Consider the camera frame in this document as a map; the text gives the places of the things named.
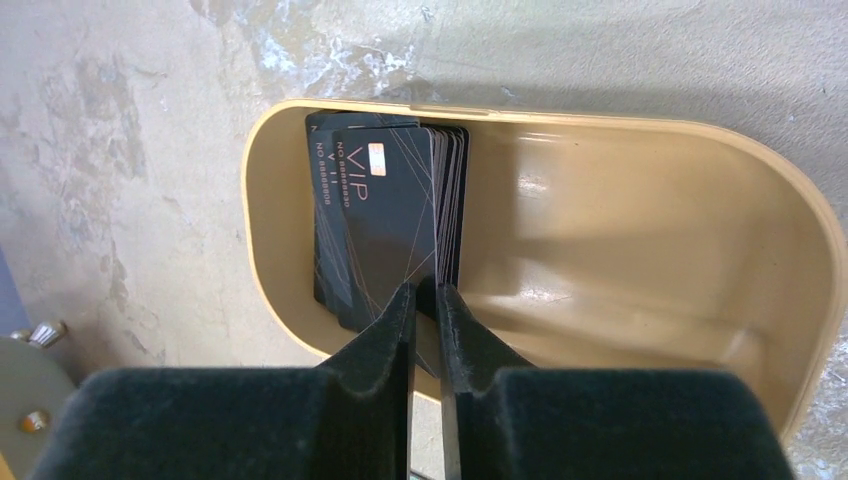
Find black credit card stack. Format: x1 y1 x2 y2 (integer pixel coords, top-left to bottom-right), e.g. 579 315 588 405
305 110 470 377

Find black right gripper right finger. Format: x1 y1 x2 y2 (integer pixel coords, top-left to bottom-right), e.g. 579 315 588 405
436 284 793 479

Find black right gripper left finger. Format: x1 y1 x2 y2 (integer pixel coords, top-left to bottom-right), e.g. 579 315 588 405
32 283 416 479

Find tan oval tray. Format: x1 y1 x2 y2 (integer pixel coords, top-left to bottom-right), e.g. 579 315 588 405
242 99 847 440

